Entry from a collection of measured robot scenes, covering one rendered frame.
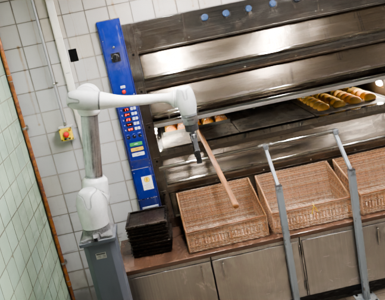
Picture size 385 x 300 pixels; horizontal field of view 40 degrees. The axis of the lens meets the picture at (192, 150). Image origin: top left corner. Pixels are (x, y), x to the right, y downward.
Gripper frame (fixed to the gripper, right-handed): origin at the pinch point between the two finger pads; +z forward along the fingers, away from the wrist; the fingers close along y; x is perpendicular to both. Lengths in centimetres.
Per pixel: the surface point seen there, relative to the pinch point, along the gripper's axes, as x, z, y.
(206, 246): -5, 71, -35
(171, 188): -20, 43, -84
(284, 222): 47, 62, -24
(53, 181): -102, 18, -84
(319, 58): 105, -28, -87
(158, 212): -32, 51, -64
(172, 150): -13, 15, -84
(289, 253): 47, 84, -24
